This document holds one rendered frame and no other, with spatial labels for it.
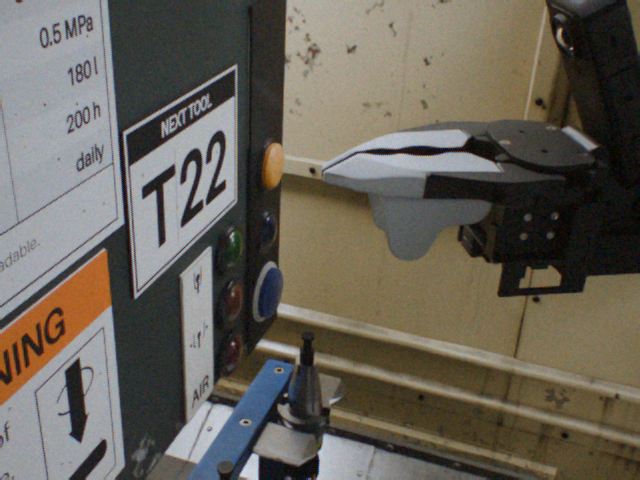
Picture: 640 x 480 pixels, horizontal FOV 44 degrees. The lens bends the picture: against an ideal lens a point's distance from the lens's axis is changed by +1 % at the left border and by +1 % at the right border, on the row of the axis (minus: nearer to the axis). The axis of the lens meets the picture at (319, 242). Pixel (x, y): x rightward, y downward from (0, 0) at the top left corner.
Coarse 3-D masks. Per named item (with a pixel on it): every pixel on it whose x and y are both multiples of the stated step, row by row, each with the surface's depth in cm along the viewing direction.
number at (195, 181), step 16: (208, 128) 35; (224, 128) 37; (192, 144) 34; (208, 144) 35; (224, 144) 37; (176, 160) 33; (192, 160) 34; (208, 160) 36; (224, 160) 37; (192, 176) 34; (208, 176) 36; (224, 176) 38; (192, 192) 35; (208, 192) 36; (224, 192) 38; (192, 208) 35; (208, 208) 37; (192, 224) 35
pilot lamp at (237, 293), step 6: (234, 288) 41; (240, 288) 42; (234, 294) 41; (240, 294) 41; (228, 300) 41; (234, 300) 41; (240, 300) 41; (228, 306) 41; (234, 306) 41; (240, 306) 42; (228, 312) 41; (234, 312) 41; (228, 318) 41; (234, 318) 42
